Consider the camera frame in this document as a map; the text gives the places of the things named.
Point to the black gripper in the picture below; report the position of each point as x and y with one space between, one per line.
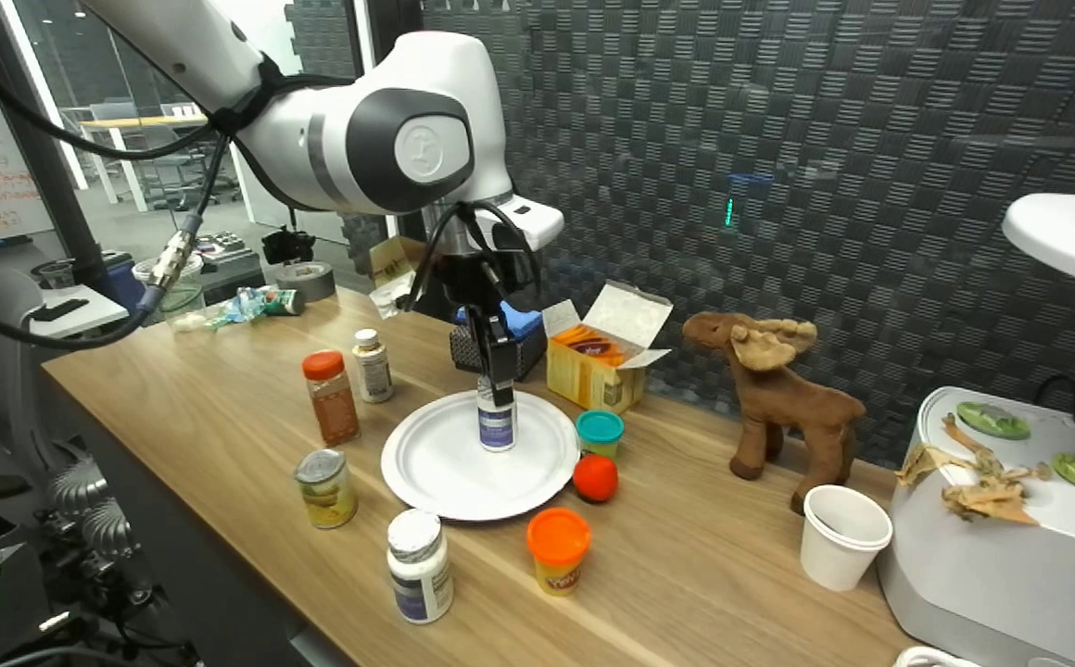
494 286

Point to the small white bottle blue label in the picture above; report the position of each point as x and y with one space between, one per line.
494 424

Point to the small white bottle cream label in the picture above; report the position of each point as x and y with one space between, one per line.
373 365

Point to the small tub teal lid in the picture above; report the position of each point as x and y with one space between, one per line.
599 430

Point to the brown spice bottle orange cap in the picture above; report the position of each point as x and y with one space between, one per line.
331 399

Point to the small tin can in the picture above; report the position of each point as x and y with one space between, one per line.
325 488

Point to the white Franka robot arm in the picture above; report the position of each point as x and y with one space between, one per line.
317 135

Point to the white paper plate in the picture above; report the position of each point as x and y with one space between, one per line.
438 465

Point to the open yellow cardboard box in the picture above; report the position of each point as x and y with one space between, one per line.
599 365

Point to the yellow tub orange lid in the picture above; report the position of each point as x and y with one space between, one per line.
556 547

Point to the grey tape roll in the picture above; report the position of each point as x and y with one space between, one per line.
301 283

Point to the large white pill bottle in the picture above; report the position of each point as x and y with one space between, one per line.
421 563

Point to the crumpled green plastic bag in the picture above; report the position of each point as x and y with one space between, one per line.
234 304

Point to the brown moose plush toy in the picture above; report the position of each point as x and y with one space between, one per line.
783 395

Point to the white paper cup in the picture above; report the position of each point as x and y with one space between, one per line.
844 535

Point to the dried brown leaves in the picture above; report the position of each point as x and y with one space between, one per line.
976 488

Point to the black metal pole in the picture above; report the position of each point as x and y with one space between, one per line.
24 135

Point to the white bowl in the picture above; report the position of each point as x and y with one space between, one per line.
933 656

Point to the white plastic bin appliance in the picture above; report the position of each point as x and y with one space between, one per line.
1020 558

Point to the white round lamp head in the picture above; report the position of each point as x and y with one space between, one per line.
1070 236

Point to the black camera tripod rig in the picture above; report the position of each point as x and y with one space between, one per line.
80 542

